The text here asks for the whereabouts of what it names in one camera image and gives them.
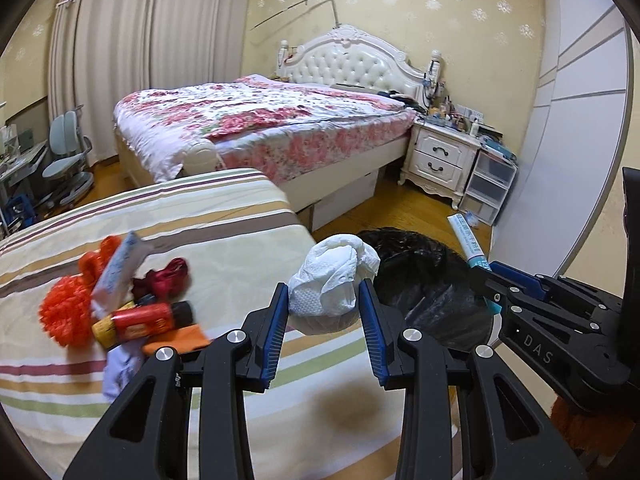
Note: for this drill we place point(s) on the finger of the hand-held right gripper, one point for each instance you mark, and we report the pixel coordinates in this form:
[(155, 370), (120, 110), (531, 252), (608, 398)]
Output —
[(520, 276), (540, 345)]

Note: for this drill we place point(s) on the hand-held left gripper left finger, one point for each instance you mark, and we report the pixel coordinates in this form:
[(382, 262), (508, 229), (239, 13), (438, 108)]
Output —
[(274, 330)]

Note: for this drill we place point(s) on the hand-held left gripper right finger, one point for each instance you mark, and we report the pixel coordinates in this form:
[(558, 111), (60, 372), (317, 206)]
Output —
[(372, 330)]

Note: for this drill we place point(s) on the white tissue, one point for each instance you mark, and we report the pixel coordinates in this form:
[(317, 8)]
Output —
[(325, 285)]

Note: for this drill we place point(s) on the white stick packet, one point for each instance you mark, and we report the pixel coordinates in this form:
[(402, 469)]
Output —
[(465, 240), (117, 270)]

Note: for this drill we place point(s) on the bin with black bag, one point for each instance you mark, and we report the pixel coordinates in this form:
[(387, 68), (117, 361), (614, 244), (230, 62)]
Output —
[(430, 270)]

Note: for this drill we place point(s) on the orange wrapper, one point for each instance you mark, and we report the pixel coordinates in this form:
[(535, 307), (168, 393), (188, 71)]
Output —
[(175, 340)]

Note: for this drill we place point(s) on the red bottle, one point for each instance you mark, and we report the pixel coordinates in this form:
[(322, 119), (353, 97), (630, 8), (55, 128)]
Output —
[(145, 322)]

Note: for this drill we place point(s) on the amber bottle with yellow label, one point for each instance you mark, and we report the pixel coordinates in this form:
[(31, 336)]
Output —
[(102, 332)]

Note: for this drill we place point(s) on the orange spiky ball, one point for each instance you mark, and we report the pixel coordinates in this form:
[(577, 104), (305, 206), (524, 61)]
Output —
[(65, 312)]

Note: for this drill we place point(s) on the clear plastic wrapper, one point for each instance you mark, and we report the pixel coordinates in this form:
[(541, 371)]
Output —
[(471, 220)]

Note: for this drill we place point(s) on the plastic drawer unit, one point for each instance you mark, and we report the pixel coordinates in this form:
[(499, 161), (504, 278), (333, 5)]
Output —
[(487, 180)]

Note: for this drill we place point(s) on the striped bed sheet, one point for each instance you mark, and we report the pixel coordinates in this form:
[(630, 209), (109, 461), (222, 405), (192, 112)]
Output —
[(200, 220)]

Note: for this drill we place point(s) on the white storage box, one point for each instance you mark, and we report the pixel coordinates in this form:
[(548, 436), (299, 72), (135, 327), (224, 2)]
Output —
[(345, 200)]

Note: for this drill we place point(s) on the white nightstand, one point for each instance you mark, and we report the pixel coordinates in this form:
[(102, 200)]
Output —
[(440, 152)]

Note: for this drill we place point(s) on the pale lavender cloth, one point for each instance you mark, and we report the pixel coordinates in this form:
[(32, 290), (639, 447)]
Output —
[(120, 370)]

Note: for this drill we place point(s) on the white wardrobe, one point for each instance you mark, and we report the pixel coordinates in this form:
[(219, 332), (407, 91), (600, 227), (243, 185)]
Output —
[(575, 110)]

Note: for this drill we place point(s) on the group of small bottles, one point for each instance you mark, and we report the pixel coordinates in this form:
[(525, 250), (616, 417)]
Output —
[(450, 117)]

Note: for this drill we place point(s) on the white bed footboard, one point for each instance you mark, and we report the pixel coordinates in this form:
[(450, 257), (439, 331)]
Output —
[(202, 155)]

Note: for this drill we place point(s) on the orange plastic bag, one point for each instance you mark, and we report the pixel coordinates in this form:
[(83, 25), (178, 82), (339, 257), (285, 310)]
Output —
[(100, 255)]

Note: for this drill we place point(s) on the pink floral quilt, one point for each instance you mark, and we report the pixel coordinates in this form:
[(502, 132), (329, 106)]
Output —
[(250, 110)]

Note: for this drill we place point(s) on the white tufted headboard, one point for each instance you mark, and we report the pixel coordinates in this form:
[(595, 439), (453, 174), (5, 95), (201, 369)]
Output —
[(345, 65)]

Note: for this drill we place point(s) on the blue plastic stool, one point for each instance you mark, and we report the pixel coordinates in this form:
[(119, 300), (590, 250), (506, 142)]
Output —
[(20, 210)]

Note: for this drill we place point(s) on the grey-green desk chair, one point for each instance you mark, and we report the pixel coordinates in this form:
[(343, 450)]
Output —
[(62, 130)]

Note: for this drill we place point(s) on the grey study desk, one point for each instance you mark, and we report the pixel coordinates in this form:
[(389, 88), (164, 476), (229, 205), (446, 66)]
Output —
[(25, 157)]

